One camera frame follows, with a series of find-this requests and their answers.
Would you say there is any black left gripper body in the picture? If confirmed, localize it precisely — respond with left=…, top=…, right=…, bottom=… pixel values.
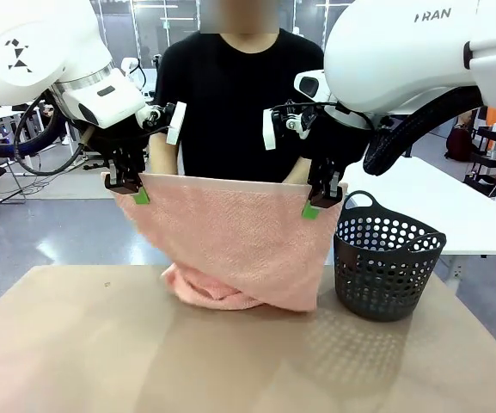
left=87, top=118, right=150, bottom=167

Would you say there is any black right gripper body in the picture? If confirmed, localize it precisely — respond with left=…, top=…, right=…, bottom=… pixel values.
left=301, top=114, right=370, bottom=168

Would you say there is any pink terry towel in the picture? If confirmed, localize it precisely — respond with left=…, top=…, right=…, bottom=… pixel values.
left=110, top=171, right=351, bottom=313

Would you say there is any person's right forearm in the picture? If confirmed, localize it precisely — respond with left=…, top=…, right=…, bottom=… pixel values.
left=148, top=128, right=185, bottom=176

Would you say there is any person's left forearm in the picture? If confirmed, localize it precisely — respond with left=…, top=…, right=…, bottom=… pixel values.
left=282, top=155, right=314, bottom=184

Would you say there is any large white table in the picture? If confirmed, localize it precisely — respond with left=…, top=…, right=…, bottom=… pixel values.
left=341, top=154, right=496, bottom=285

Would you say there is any dark grey perforated plastic basket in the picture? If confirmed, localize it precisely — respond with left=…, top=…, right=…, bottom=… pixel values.
left=332, top=189, right=448, bottom=324

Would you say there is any person's torso black t-shirt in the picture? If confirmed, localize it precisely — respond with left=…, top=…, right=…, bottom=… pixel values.
left=151, top=26, right=330, bottom=184

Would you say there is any seated person dark red top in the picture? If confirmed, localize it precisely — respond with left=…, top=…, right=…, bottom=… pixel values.
left=444, top=114, right=475, bottom=163

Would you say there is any black shelf cart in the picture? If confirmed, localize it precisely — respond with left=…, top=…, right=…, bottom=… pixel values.
left=462, top=107, right=496, bottom=203

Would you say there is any person's blurred head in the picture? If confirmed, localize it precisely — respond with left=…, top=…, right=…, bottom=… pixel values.
left=198, top=0, right=281, bottom=35

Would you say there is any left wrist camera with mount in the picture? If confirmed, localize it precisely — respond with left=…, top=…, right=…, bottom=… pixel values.
left=138, top=102, right=187, bottom=145

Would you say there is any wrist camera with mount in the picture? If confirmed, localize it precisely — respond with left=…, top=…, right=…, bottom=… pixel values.
left=262, top=101, right=317, bottom=151
left=138, top=102, right=187, bottom=145

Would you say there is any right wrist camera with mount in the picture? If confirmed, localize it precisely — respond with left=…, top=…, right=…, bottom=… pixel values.
left=262, top=101, right=317, bottom=151

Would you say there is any thin black cable loop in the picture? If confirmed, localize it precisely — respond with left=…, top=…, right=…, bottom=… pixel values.
left=13, top=88, right=88, bottom=176

